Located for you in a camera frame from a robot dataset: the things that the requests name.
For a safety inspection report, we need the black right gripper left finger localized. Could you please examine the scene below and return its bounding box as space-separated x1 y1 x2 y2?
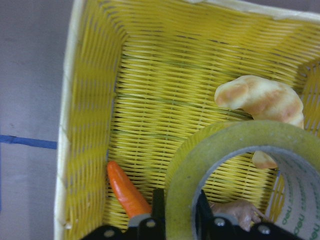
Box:
151 188 166 240

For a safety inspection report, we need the yellow woven basket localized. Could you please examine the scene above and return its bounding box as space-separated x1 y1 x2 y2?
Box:
54 0 320 240

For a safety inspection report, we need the yellow tape roll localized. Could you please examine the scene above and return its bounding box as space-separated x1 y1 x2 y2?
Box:
165 120 320 240

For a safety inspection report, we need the brown toy animal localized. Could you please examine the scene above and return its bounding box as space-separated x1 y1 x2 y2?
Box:
209 199 268 232

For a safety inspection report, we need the toy croissant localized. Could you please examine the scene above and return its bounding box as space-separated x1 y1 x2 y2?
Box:
214 74 305 170

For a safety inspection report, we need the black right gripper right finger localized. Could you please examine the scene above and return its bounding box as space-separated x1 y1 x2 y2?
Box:
197 190 214 240

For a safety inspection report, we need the orange toy carrot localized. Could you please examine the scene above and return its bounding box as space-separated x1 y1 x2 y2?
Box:
107 161 152 219

